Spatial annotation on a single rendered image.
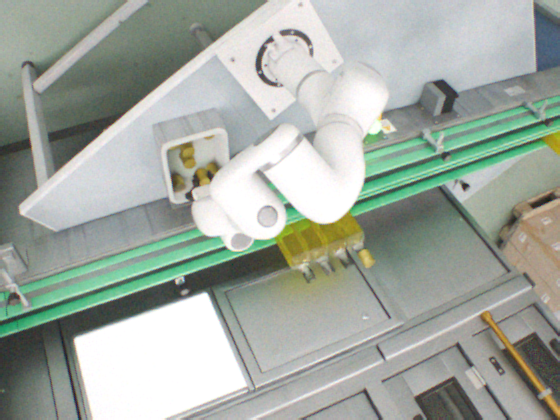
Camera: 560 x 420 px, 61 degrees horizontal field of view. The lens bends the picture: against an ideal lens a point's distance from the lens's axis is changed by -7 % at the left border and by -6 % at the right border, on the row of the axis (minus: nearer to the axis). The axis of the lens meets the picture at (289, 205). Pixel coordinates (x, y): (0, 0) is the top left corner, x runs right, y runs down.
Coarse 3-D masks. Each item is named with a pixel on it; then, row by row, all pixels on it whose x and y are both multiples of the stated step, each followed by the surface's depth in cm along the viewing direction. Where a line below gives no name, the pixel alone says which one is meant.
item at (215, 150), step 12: (204, 132) 124; (216, 132) 125; (168, 144) 121; (204, 144) 136; (216, 144) 135; (168, 156) 133; (204, 156) 139; (216, 156) 140; (228, 156) 133; (168, 168) 127; (180, 168) 138; (192, 168) 140; (204, 168) 143; (168, 180) 130; (168, 192) 134
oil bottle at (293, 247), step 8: (288, 224) 146; (280, 232) 144; (288, 232) 144; (296, 232) 144; (280, 240) 144; (288, 240) 142; (296, 240) 143; (280, 248) 146; (288, 248) 141; (296, 248) 141; (304, 248) 141; (288, 256) 141; (296, 256) 139; (304, 256) 139; (296, 264) 139
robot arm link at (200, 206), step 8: (200, 200) 108; (208, 200) 100; (192, 208) 108; (200, 208) 101; (208, 208) 99; (216, 208) 98; (200, 216) 101; (208, 216) 99; (216, 216) 98; (224, 216) 97; (200, 224) 103; (208, 224) 100; (216, 224) 99; (224, 224) 98; (208, 232) 102; (216, 232) 101; (224, 232) 100; (232, 232) 99; (240, 232) 100
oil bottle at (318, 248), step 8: (296, 224) 146; (304, 224) 146; (312, 224) 147; (304, 232) 145; (312, 232) 145; (304, 240) 143; (312, 240) 143; (320, 240) 143; (312, 248) 141; (320, 248) 141; (328, 248) 142; (312, 256) 141; (320, 256) 141
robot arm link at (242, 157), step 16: (288, 128) 76; (256, 144) 77; (272, 144) 75; (288, 144) 75; (240, 160) 79; (256, 160) 76; (272, 160) 75; (224, 176) 81; (240, 176) 79; (256, 176) 84; (224, 192) 81; (240, 192) 82; (256, 192) 83; (272, 192) 85; (224, 208) 84; (240, 208) 82; (256, 208) 83; (272, 208) 84; (240, 224) 84; (256, 224) 83; (272, 224) 84
